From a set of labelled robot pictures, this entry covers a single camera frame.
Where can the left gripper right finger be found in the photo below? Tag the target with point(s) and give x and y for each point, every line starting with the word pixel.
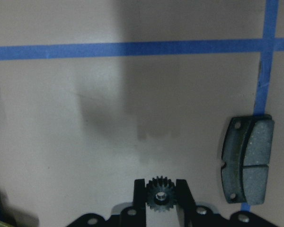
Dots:
pixel 185 203

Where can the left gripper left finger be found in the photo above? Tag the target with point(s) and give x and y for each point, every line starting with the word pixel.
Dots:
pixel 139 202

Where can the black bearing gear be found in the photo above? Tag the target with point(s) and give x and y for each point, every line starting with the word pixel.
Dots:
pixel 161 194

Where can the grey brake pad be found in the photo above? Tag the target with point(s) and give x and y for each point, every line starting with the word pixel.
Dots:
pixel 246 155

